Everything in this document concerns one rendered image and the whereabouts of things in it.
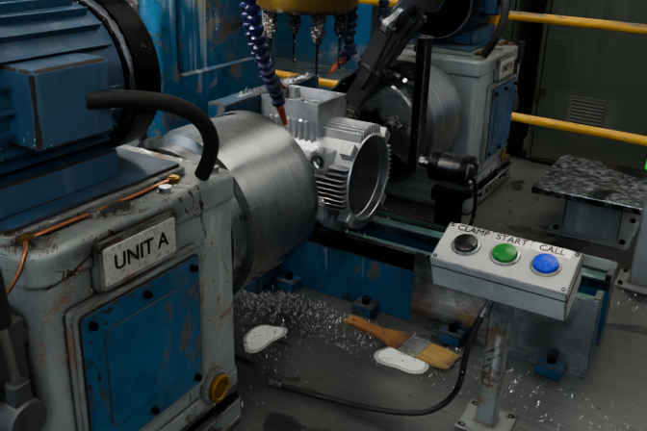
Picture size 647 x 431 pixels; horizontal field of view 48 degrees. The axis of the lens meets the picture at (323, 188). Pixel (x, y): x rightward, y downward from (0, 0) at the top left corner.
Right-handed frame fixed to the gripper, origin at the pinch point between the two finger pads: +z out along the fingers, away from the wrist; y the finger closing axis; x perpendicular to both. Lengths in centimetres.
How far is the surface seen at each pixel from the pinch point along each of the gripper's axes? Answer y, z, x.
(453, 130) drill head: -40.0, 13.6, 9.0
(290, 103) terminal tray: -0.6, 11.9, -10.0
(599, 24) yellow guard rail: -236, 18, -2
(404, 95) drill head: -26.9, 8.8, -0.7
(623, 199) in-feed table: -49, 6, 44
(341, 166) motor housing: 1.7, 13.3, 4.8
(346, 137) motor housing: -2.1, 10.4, 1.5
